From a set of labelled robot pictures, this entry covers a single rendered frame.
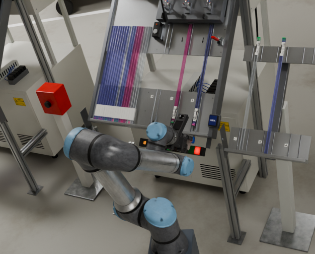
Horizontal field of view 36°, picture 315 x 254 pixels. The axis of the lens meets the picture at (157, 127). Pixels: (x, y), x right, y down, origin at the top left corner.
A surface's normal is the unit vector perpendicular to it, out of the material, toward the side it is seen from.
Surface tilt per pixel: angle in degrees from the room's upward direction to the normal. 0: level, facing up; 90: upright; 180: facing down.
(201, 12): 43
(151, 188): 0
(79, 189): 0
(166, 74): 0
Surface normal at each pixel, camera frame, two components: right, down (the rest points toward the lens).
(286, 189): -0.44, 0.60
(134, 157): 0.71, 0.03
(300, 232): -0.21, -0.79
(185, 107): -0.45, -0.18
